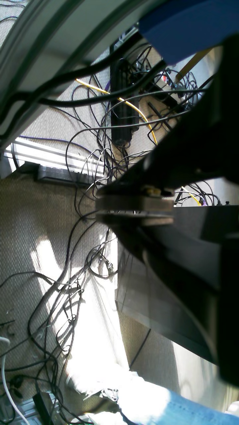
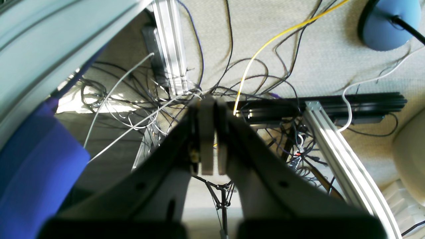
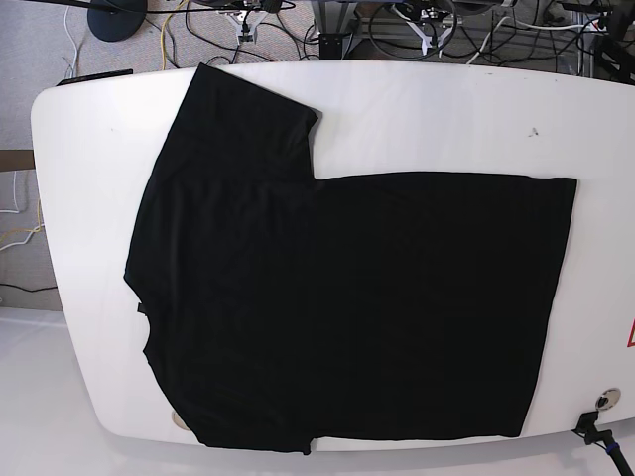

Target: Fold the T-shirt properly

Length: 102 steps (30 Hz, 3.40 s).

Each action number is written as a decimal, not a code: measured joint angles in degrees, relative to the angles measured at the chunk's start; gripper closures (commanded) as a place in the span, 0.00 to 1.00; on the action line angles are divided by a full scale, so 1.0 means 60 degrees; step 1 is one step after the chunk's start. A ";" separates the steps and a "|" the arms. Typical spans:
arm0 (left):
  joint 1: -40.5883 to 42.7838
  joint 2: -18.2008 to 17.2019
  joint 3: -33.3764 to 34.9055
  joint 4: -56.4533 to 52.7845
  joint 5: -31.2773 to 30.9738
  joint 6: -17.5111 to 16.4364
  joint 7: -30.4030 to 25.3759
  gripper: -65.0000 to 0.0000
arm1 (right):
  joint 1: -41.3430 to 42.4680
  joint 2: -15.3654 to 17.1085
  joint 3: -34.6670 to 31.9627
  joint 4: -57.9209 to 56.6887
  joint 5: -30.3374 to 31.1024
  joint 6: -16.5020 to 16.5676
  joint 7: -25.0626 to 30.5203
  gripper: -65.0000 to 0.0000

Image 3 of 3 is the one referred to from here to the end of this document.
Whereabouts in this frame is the red warning sticker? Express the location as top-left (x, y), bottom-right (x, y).
top-left (627, 320), bottom-right (635, 348)

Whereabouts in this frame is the black table leg block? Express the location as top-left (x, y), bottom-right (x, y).
top-left (318, 33), bottom-right (351, 60)

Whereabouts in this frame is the yellow cable on floor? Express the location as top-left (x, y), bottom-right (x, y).
top-left (159, 0), bottom-right (192, 71)

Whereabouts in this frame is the black clamp with cable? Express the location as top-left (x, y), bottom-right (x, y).
top-left (572, 411), bottom-right (634, 476)

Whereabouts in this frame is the table cable grommet right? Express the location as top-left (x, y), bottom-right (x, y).
top-left (595, 388), bottom-right (621, 412)

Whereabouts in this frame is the black T-shirt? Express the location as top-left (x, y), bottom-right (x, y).
top-left (124, 65), bottom-right (577, 454)

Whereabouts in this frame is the round dark stand base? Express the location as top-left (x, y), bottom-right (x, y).
top-left (87, 0), bottom-right (148, 43)

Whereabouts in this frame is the table cable grommet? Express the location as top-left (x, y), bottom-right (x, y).
top-left (595, 388), bottom-right (621, 412)
top-left (171, 411), bottom-right (190, 431)

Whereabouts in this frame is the white cable on floor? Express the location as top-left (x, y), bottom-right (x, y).
top-left (0, 170), bottom-right (47, 249)

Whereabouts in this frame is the table cable grommet left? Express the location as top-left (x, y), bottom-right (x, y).
top-left (171, 411), bottom-right (190, 431)

